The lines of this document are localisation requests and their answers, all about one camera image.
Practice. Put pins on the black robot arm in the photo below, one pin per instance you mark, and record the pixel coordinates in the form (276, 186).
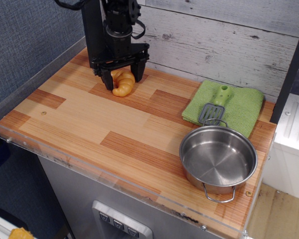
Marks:
(119, 27)

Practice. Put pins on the green handled grey spatula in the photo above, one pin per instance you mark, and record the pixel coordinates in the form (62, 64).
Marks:
(213, 112)

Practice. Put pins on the dark grey left post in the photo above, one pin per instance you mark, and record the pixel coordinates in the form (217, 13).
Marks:
(94, 31)

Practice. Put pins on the clear acrylic table guard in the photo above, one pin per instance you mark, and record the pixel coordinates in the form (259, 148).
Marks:
(120, 155)

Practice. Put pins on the dark grey post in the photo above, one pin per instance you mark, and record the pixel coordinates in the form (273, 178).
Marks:
(94, 31)
(286, 87)

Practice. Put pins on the white metal side cabinet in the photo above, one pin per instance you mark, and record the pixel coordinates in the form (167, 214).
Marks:
(281, 170)

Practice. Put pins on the stainless steel pot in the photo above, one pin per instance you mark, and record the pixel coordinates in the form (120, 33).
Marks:
(217, 160)

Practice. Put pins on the silver button control panel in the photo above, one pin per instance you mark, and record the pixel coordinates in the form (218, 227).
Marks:
(116, 225)

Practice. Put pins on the dark grey right post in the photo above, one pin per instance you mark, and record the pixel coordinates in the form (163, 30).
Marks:
(286, 87)

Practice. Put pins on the green cloth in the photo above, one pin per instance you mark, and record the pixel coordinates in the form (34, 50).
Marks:
(241, 109)

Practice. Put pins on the orange toy croissant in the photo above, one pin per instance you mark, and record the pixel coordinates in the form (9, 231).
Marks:
(124, 80)

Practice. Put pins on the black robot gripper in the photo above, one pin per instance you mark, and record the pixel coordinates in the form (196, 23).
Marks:
(120, 52)

